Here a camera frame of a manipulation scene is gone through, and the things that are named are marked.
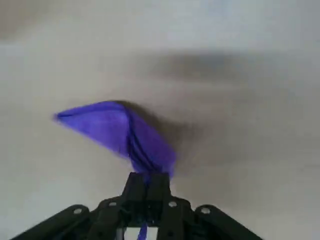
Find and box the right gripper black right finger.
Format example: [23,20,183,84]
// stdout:
[147,173,266,240]

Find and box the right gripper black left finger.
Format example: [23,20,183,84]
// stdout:
[9,172,148,240]

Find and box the purple microfibre towel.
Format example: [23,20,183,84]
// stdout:
[52,100,178,240]

